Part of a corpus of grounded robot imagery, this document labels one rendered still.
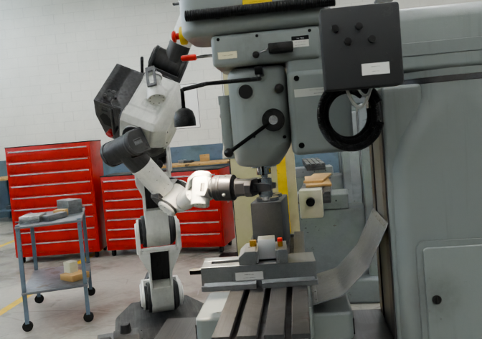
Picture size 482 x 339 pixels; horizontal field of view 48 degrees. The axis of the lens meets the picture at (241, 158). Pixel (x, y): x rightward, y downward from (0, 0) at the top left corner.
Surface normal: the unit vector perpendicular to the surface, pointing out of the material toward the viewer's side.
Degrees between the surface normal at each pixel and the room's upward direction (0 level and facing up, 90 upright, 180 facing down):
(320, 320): 90
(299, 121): 90
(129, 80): 59
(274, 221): 90
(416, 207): 89
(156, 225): 81
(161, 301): 104
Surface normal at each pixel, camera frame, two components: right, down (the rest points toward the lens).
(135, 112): 0.15, -0.49
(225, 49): -0.10, 0.06
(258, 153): -0.05, 0.51
